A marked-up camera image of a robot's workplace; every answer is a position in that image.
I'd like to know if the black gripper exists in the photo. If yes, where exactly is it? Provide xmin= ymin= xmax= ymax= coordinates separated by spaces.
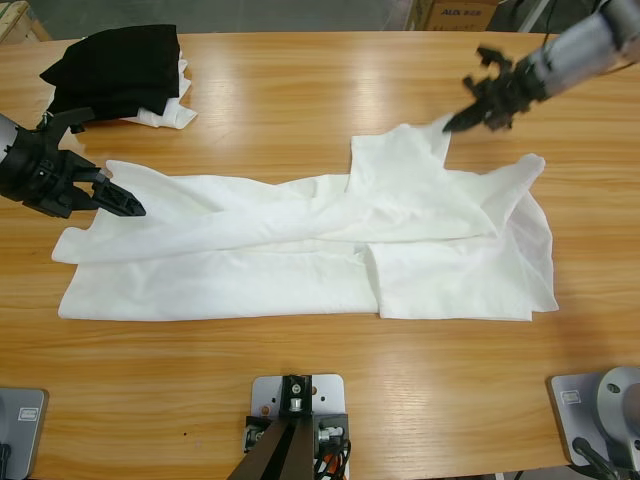
xmin=443 ymin=59 xmax=549 ymax=134
xmin=0 ymin=129 xmax=147 ymax=219

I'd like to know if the white T-shirt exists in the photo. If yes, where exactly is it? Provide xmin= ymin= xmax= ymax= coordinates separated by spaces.
xmin=51 ymin=122 xmax=560 ymax=321

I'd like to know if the pale folded garment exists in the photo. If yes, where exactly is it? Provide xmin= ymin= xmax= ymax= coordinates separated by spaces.
xmin=122 ymin=49 xmax=199 ymax=132

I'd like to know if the cardboard box with AUX print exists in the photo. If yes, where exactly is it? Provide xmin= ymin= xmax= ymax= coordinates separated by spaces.
xmin=424 ymin=0 xmax=500 ymax=31

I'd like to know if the black folded garment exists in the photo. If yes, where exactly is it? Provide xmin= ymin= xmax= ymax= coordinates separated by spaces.
xmin=39 ymin=23 xmax=182 ymax=123

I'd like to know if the wooden crate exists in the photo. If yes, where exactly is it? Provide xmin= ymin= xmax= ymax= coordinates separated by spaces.
xmin=0 ymin=0 xmax=52 ymax=44

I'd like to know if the white metal frame leg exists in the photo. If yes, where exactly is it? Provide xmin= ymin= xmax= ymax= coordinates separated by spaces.
xmin=517 ymin=0 xmax=550 ymax=34

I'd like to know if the grey base plate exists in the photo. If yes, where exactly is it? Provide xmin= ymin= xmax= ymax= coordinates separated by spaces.
xmin=549 ymin=372 xmax=604 ymax=466
xmin=0 ymin=387 xmax=50 ymax=480

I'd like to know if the white mount plate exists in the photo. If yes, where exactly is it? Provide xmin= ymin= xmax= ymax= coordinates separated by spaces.
xmin=249 ymin=373 xmax=349 ymax=417

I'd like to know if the dark camera post with bracket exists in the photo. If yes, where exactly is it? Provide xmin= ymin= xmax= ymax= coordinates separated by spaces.
xmin=227 ymin=374 xmax=354 ymax=480

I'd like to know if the orange cable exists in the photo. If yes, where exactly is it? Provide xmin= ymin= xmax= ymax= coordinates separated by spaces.
xmin=313 ymin=451 xmax=346 ymax=480

